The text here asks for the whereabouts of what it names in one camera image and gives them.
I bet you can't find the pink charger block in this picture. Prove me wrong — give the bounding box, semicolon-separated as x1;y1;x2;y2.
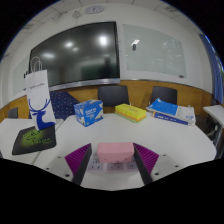
96;141;136;165

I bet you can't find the white side table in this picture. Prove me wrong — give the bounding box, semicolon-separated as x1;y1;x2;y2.
202;104;224;148

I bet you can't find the blue and white book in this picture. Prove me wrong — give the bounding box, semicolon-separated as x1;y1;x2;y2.
145;97;196;123

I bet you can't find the white paper bag blue deer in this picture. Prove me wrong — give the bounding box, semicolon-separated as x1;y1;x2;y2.
24;56;57;131

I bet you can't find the black mouse pad green print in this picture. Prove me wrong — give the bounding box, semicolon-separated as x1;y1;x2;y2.
11;124;57;156

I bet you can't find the white ceiling device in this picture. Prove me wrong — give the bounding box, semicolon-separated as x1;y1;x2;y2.
84;4;105;15

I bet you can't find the black chair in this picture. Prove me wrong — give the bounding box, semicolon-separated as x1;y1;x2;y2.
149;85;179;106
97;84;131;109
7;106;20;120

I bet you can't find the blue curtain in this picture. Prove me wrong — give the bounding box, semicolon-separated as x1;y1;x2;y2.
199;32;224;105

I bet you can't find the glass whiteboard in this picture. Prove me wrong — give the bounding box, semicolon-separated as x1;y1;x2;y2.
12;54;31;97
122;23;187;79

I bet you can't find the yellow box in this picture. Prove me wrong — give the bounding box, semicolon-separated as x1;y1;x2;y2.
114;103;148;124

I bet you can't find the white power strip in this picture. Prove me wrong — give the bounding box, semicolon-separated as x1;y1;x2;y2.
87;155;139;173

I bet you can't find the large black wall screen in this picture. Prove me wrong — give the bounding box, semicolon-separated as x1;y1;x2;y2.
28;21;121;92

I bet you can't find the dark blue book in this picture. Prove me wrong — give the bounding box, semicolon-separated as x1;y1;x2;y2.
152;111;197;128

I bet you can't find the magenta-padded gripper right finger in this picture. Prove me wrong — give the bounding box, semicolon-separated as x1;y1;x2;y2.
132;142;185;186

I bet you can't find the blue tissue box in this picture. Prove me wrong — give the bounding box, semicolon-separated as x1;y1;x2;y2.
73;98;105;128

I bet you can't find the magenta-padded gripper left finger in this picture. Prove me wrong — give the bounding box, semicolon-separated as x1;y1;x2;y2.
43;143;93;186

